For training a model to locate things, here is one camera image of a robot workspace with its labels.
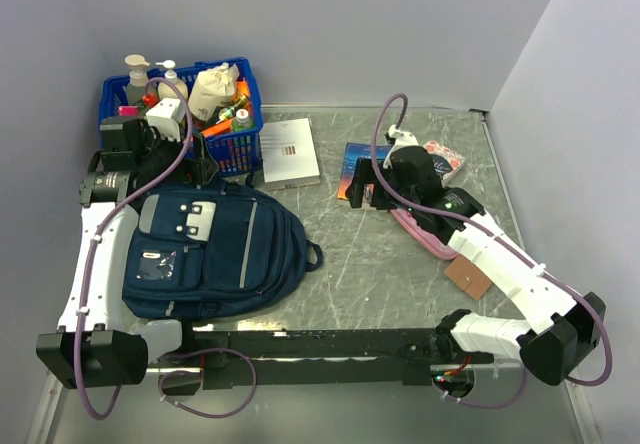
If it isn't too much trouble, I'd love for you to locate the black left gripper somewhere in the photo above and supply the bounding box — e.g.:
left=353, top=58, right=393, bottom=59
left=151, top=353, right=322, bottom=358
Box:
left=135, top=124, right=218, bottom=185

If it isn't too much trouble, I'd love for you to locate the navy blue student backpack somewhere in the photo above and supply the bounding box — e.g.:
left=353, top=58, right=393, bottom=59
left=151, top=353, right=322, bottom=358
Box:
left=122, top=180, right=323, bottom=321

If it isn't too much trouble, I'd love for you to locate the brown leather wallet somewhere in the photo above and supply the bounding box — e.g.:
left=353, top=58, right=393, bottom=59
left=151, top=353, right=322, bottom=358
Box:
left=445, top=255, right=492, bottom=300

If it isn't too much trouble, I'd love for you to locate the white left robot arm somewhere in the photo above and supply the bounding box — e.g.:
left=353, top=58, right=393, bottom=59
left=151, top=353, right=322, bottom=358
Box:
left=36, top=116, right=217, bottom=390

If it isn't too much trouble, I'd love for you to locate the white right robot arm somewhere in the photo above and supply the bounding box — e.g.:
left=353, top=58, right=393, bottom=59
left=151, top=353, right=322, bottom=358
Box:
left=346, top=145, right=606, bottom=386

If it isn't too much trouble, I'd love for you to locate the beige paper bag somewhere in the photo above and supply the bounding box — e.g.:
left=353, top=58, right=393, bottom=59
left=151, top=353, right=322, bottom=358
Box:
left=188, top=62, right=240, bottom=121

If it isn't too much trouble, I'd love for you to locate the Jane Eyre blue book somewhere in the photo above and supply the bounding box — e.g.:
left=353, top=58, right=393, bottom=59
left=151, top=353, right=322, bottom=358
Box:
left=337, top=142, right=396, bottom=211

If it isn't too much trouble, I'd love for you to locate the blue plastic basket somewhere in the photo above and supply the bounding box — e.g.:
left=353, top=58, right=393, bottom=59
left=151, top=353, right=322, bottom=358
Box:
left=98, top=57, right=264, bottom=176

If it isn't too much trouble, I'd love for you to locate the green bottle white cap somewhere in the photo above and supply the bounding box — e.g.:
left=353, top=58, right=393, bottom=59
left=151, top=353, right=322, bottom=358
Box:
left=231, top=108, right=254, bottom=132

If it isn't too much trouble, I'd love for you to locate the white paperback book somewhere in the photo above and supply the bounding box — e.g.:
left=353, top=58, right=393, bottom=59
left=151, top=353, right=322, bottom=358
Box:
left=259, top=118, right=320, bottom=190

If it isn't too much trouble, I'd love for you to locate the Little Women floral book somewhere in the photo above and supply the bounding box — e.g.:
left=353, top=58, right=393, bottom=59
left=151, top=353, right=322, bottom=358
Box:
left=424, top=140, right=466, bottom=185

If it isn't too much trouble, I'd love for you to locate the cream pump bottle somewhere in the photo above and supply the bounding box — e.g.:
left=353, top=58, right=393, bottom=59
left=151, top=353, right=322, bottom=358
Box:
left=157, top=60, right=189, bottom=100

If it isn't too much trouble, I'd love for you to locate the pink pencil case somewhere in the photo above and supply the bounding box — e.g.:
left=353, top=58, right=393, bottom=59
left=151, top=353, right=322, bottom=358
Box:
left=390, top=209, right=457, bottom=261

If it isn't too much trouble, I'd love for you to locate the pink box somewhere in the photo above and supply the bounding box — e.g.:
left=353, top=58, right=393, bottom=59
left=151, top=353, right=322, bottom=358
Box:
left=118, top=105, right=139, bottom=117

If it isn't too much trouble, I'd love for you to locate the grey-green pump bottle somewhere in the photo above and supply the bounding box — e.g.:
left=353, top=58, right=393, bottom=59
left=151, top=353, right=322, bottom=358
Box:
left=125, top=54, right=150, bottom=106

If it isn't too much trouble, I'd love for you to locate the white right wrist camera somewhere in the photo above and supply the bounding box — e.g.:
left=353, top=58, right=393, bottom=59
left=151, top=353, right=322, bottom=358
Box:
left=385, top=125, right=419, bottom=152

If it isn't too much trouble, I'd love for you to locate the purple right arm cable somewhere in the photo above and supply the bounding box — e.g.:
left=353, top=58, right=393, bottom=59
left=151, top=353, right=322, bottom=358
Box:
left=368, top=92, right=613, bottom=410

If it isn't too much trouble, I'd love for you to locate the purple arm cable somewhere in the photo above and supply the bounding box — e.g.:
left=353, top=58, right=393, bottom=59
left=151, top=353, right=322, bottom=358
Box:
left=72, top=76, right=258, bottom=421
left=368, top=92, right=613, bottom=410

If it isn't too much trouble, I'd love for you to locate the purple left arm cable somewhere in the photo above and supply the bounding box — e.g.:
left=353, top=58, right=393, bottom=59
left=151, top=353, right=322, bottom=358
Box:
left=72, top=76, right=258, bottom=421

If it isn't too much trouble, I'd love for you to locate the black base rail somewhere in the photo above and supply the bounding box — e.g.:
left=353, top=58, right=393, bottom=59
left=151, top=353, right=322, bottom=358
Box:
left=152, top=328, right=493, bottom=390

